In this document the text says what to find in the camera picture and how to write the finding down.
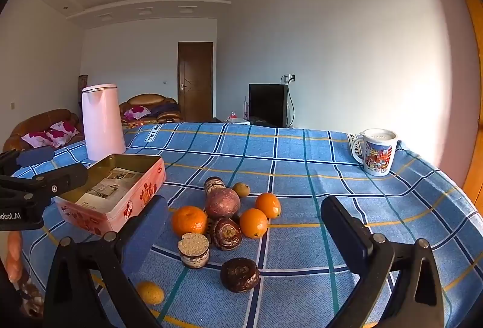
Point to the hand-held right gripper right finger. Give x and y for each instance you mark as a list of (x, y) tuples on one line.
[(347, 233)]

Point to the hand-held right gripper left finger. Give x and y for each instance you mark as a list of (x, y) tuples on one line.
[(151, 224)]

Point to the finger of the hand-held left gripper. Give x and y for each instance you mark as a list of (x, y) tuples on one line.
[(64, 175), (34, 156)]

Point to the pink tin box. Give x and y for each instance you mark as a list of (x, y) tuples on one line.
[(124, 207)]

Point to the large tangerine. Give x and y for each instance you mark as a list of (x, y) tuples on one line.
[(189, 220)]

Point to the round layered snack cake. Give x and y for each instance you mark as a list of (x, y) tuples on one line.
[(193, 250)]

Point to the small yellow speckled fruit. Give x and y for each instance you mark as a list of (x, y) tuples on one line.
[(150, 292)]

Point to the dark round snack cake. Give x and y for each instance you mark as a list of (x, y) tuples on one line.
[(213, 184)]

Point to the purple round fruit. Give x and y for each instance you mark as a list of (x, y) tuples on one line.
[(222, 202)]

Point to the dark brown round fruit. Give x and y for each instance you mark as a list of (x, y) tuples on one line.
[(240, 274), (225, 233)]

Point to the small orange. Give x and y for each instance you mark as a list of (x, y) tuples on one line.
[(253, 222), (268, 205)]

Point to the small olive-yellow fruit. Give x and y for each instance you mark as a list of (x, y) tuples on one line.
[(241, 189)]

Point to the person's left hand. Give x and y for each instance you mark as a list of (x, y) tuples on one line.
[(14, 256)]

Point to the pink floral pillow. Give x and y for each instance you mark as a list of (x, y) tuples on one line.
[(137, 111), (51, 133)]

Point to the brown leather sofa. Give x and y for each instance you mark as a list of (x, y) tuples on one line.
[(37, 118)]

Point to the printed paper leaflet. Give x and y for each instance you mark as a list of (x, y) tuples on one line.
[(109, 181)]

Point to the pink electric kettle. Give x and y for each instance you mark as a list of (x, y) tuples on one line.
[(102, 124)]

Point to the dark patterned cloth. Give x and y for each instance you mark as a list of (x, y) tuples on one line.
[(32, 298)]

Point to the blue plaid blanket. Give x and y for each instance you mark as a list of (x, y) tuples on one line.
[(302, 162)]

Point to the white cartoon print mug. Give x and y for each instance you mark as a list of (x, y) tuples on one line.
[(377, 154)]

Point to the purple blanket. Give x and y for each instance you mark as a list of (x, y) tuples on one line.
[(168, 111)]

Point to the brown leather armchair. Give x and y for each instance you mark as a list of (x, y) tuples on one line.
[(151, 99)]

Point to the red and white box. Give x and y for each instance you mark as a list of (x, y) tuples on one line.
[(234, 117)]

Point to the brown wooden door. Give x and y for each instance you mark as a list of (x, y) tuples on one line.
[(195, 81)]

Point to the black television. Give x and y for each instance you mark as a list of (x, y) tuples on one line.
[(268, 104)]

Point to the red wall hanging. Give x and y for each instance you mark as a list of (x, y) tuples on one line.
[(83, 81)]

